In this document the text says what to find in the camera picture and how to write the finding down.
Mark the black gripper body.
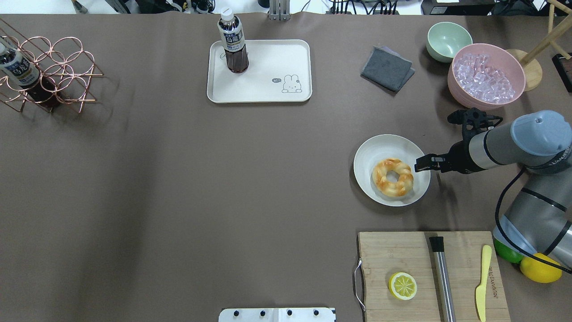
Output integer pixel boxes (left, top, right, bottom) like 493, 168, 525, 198
431, 141, 485, 174

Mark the glazed donut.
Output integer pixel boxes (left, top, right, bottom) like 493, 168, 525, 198
372, 158, 414, 197

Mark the white plate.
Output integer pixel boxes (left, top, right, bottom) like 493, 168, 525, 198
353, 134, 431, 207

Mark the white cartoon tray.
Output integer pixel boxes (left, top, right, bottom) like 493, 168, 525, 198
206, 39, 313, 104

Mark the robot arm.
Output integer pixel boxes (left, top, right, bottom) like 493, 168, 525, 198
414, 108, 572, 273

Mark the black framed wooden tray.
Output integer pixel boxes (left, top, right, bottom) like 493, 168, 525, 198
552, 54, 572, 93

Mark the tea bottle on tray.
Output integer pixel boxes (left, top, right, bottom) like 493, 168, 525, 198
217, 7, 249, 73

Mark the pink bowl with ice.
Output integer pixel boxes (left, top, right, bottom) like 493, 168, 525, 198
447, 43, 526, 111

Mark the wooden cutting board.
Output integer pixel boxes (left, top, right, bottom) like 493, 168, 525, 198
357, 232, 493, 322

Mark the lime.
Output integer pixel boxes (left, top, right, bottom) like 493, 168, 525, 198
493, 240, 524, 264

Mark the grey folded cloth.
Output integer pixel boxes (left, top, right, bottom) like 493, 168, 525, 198
360, 47, 415, 92

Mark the wooden stand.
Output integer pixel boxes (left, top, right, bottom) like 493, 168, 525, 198
507, 0, 572, 91

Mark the green bowl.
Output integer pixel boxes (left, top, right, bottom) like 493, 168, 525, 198
426, 21, 473, 63

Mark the lemon slice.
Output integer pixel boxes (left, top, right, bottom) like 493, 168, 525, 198
388, 272, 417, 301

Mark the yellow plastic knife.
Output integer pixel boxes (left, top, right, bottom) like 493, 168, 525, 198
475, 245, 492, 322

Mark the yellow lemon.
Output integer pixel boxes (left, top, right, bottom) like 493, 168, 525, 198
519, 257, 563, 284

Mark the steel tube black cap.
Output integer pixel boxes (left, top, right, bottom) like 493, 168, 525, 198
429, 236, 456, 322

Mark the tea bottle in rack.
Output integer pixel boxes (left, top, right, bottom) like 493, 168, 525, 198
0, 39, 61, 110

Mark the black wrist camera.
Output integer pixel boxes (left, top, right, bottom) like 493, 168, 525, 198
447, 108, 503, 141

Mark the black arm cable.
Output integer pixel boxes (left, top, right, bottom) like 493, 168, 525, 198
494, 166, 572, 275

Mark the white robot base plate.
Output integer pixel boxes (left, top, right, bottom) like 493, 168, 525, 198
218, 307, 337, 322

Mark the copper wire bottle rack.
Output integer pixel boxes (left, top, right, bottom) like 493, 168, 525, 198
1, 20, 105, 114

